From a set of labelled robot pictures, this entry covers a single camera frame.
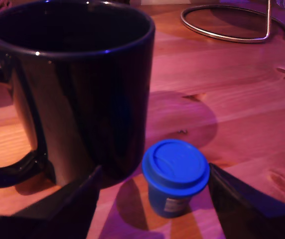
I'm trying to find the blue coffee capsule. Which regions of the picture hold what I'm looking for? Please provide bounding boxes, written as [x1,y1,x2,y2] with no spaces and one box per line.
[142,138,211,219]

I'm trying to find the cork globe on metal stand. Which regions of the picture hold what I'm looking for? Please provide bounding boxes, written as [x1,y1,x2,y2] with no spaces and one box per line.
[181,0,285,43]

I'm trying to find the black ceramic mug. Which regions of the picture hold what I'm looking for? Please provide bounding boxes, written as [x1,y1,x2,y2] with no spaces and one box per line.
[0,0,156,190]

